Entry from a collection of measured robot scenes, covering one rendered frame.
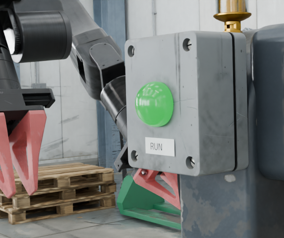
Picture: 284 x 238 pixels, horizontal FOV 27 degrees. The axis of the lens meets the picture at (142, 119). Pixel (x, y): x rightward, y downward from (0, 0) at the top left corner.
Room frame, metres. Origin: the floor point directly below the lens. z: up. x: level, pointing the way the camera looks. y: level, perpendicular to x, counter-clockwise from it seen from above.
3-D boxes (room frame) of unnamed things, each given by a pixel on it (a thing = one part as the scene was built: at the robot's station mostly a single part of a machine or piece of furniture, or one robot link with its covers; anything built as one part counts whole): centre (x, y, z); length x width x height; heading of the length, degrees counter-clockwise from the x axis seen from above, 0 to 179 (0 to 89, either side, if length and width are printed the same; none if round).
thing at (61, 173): (6.37, 1.05, 0.36); 1.20 x 0.82 x 0.14; 123
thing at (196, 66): (0.40, -0.03, 1.29); 0.08 x 0.05 x 0.09; 37
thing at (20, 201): (6.41, 1.03, 0.22); 1.21 x 0.84 x 0.14; 127
